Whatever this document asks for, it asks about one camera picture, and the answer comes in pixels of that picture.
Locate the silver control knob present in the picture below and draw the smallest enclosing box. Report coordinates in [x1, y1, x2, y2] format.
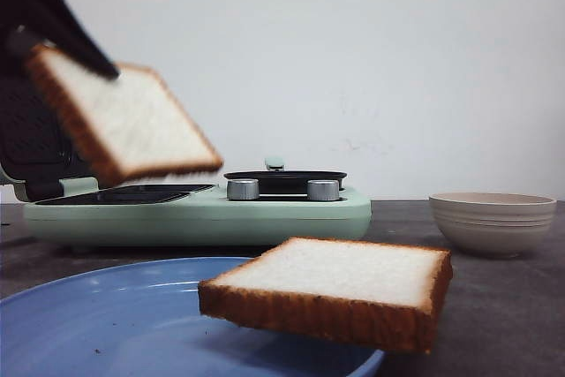
[306, 179, 340, 202]
[227, 178, 260, 201]

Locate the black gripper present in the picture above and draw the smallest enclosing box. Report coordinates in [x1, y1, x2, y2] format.
[1, 0, 120, 79]

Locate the left silver control knob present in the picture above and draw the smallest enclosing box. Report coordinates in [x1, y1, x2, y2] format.
[227, 178, 260, 201]

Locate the bread slice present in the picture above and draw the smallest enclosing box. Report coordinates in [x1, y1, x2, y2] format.
[26, 45, 223, 185]
[198, 237, 453, 352]

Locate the mint breakfast maker lid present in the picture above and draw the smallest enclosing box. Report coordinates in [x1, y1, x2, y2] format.
[1, 75, 99, 201]

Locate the mint green breakfast maker base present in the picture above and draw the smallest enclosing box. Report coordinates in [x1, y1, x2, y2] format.
[23, 185, 372, 246]

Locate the small black frying pan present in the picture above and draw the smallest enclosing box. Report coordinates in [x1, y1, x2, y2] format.
[223, 157, 348, 195]

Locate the beige ribbed bowl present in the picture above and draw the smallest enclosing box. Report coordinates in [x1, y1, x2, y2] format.
[429, 192, 557, 257]

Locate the right silver control knob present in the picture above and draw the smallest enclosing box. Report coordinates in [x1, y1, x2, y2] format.
[306, 179, 340, 202]

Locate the blue plate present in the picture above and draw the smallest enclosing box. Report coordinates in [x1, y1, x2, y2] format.
[1, 257, 383, 376]

